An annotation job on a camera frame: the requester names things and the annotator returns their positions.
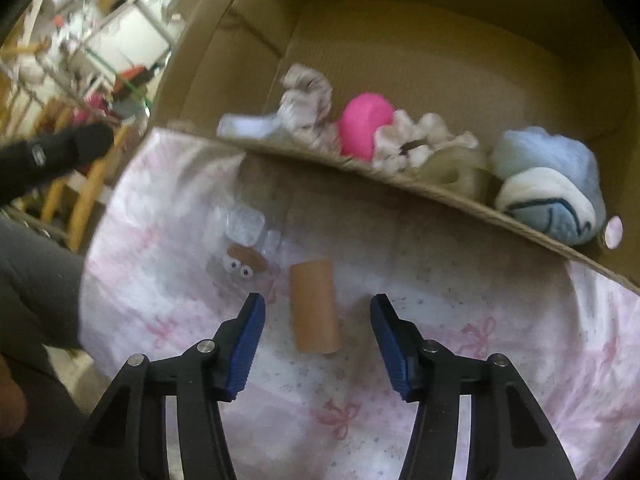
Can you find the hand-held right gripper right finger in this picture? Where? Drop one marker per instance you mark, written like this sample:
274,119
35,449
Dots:
392,355

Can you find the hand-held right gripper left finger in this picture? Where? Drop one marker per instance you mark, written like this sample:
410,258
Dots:
245,355

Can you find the brown cardboard tube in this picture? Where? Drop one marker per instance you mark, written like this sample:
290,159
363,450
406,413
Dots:
315,305

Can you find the tan translucent soft pad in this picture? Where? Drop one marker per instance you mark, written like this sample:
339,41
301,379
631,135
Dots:
457,172

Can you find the pink heart sponge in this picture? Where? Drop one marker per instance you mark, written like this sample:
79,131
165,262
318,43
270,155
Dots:
365,122

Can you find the beige patterned scrunchie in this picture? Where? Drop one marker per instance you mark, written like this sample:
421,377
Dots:
307,105

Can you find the brown cardboard box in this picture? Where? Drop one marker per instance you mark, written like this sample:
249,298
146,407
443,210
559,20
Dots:
450,35

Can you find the pink bow print blanket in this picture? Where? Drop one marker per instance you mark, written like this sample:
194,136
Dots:
450,290

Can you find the clear plastic packet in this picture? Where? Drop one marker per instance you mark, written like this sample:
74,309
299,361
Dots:
242,240

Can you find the person's grey trouser leg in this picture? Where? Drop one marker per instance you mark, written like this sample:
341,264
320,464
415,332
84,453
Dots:
35,285

